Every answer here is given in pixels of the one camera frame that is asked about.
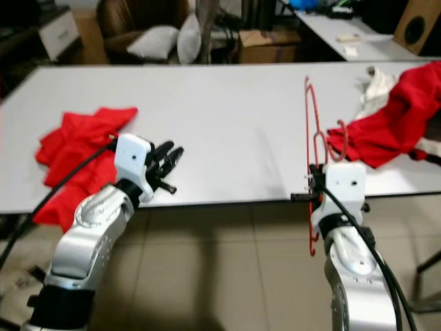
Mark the brown leather armchair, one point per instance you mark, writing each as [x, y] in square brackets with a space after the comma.
[131, 14]

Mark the wooden black speaker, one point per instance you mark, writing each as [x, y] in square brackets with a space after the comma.
[417, 27]

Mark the white remote control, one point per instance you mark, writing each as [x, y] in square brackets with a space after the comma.
[351, 37]

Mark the white drawer cabinet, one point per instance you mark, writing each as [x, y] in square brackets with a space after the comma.
[60, 34]

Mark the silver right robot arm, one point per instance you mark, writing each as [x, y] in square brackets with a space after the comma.
[358, 269]

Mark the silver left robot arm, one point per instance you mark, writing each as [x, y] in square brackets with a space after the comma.
[89, 227]

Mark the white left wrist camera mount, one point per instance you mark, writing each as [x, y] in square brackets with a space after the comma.
[133, 157]

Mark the open cardboard box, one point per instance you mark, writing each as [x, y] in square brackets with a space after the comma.
[272, 52]

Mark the grey pillow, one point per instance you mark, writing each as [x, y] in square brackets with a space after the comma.
[189, 41]
[155, 41]

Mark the white desk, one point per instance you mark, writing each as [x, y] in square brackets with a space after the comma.
[379, 48]

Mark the red garment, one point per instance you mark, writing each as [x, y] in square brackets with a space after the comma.
[400, 110]
[76, 145]

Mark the blue object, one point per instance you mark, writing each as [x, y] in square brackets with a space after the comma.
[303, 4]

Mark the cream denim jacket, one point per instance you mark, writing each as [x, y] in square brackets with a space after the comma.
[379, 89]

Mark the small white paper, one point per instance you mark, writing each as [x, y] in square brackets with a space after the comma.
[352, 51]

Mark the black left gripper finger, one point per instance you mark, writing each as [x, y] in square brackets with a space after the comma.
[162, 155]
[174, 161]

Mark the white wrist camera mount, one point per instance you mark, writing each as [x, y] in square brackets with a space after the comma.
[346, 181]
[133, 157]

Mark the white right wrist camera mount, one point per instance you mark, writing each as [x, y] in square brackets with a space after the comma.
[346, 181]

